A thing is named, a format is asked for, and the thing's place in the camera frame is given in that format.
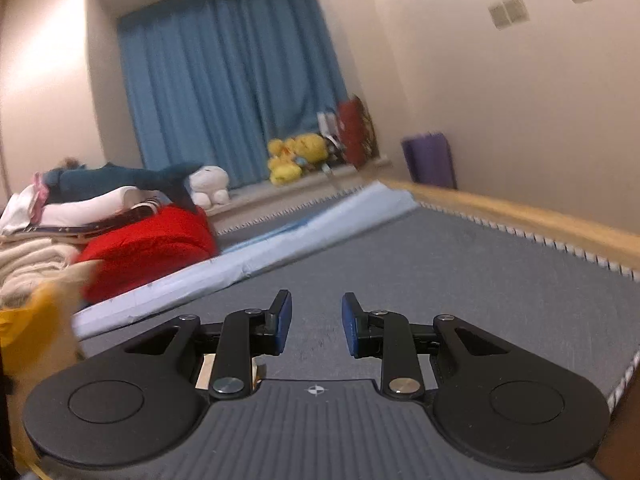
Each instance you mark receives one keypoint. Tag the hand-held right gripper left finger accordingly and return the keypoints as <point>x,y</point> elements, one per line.
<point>283,325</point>

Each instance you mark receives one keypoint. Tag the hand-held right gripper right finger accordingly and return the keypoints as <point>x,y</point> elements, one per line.
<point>350,327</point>

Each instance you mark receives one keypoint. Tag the yellow and beige hoodie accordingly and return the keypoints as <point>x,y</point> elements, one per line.
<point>45,310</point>

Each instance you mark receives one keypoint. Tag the light blue foam pad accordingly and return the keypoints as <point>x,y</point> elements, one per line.
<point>280,255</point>

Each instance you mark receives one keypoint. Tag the white window ledge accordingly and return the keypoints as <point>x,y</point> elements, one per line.
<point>280,195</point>

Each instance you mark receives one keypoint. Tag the red folded blanket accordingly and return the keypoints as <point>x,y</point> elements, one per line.
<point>150,245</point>

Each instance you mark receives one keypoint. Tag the white plush toy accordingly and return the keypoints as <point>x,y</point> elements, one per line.
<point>209,185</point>

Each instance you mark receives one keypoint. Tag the yellow plush toy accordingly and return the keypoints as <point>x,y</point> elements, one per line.
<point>282,162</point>
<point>312,147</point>

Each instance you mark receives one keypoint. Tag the purple box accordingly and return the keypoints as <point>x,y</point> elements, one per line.
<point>430,160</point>

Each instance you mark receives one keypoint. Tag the red patterned bag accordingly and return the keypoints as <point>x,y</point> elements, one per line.
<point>356,130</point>

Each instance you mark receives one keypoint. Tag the dark patterned cloth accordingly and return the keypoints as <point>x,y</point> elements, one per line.
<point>100,222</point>

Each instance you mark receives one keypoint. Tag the white pillow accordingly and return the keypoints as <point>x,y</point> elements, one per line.
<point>90,207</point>

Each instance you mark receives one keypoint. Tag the blue curtain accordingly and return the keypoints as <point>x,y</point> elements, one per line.
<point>225,85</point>

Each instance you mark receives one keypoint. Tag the cream folded blanket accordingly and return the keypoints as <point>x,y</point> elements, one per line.
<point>25,265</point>

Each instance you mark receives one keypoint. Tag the pink and white cloth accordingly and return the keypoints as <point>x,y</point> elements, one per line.
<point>37,197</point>

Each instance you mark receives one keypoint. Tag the wooden bed frame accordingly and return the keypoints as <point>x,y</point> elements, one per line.
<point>525,215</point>

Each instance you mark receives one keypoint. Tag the grey wall plate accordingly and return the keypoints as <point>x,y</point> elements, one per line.
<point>509,11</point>

